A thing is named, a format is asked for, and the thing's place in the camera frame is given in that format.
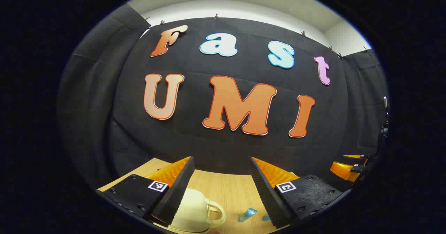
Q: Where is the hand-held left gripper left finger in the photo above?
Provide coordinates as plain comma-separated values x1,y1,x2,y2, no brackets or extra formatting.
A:
98,156,195,227

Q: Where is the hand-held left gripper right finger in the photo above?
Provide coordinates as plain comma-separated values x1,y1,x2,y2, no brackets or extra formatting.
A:
249,156,345,229

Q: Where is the cream yellow suitcase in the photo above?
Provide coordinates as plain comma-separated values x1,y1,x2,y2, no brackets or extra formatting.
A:
167,188,227,234

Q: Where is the blue clear skin care bottle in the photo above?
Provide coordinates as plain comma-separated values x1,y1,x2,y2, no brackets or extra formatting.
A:
238,208,258,223

